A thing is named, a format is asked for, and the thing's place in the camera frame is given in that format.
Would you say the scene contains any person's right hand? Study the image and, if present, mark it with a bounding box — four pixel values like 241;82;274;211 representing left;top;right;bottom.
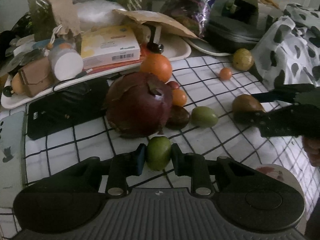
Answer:
302;137;320;167

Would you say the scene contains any yellow white medicine box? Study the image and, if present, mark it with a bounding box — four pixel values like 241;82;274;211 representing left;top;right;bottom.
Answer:
80;25;140;69

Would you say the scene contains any large purple red onion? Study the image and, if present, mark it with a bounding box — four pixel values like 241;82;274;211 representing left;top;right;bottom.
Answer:
105;72;172;138

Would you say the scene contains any black power bank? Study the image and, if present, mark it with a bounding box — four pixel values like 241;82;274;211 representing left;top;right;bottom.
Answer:
27;77;109;140

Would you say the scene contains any black zip case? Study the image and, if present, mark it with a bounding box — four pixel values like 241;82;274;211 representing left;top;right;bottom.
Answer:
204;16;264;54

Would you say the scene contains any left glass vase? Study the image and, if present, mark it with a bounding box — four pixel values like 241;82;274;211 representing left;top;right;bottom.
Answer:
27;0;56;42

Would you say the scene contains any beige drawstring bag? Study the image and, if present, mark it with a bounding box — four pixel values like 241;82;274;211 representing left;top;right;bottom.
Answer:
46;0;81;37

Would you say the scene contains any brown leather pouch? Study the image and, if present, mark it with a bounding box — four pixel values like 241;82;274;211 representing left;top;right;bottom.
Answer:
18;57;55;98

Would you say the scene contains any yellow-green round fruit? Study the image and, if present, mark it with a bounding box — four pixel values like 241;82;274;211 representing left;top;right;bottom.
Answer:
233;48;254;71

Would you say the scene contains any small green fruit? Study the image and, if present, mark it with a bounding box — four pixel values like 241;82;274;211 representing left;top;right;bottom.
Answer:
146;136;171;171
191;106;219;128

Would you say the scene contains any small orange tangerine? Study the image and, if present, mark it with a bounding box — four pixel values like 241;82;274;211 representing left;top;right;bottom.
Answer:
172;89;188;107

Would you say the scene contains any white oval tray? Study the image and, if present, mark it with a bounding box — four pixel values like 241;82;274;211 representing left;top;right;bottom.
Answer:
1;34;191;109

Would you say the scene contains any orange red book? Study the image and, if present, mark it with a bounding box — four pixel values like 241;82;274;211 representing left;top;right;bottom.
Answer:
82;44;151;74

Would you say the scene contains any tiny orange tomato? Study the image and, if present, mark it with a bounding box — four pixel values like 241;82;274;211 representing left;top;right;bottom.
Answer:
219;67;233;81

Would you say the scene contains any cow print cloth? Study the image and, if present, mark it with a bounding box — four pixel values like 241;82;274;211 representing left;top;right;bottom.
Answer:
251;3;319;90

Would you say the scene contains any clear plastic bag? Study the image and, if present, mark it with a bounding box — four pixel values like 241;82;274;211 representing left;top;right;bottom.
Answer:
74;0;126;31

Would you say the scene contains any light blue smartphone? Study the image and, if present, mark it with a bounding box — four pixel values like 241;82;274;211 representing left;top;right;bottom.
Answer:
0;111;26;208

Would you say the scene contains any dark brown passion fruit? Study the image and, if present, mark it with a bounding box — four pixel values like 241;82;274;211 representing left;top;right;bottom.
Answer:
165;105;190;130

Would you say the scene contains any checkered white tablecloth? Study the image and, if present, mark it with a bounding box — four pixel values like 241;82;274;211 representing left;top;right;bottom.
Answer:
12;71;305;239

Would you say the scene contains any small red fruit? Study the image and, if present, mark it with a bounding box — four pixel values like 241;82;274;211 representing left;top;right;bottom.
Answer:
166;81;180;90

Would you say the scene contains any large orange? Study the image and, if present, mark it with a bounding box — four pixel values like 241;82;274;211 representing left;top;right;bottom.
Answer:
140;53;172;83

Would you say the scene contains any white cylindrical jar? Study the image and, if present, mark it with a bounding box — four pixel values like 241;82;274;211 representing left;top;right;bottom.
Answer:
48;43;84;81

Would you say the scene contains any brown paper envelope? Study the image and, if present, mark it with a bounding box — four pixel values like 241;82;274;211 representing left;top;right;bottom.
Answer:
113;9;199;39

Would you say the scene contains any purple foil snack bag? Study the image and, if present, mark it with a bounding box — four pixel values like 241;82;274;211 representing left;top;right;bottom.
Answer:
161;0;215;38

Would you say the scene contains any brown oval avocado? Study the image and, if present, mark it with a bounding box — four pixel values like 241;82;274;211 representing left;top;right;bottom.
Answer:
232;94;265;114

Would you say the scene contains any white floral plate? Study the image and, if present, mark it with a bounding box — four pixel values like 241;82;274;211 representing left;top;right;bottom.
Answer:
254;164;306;205

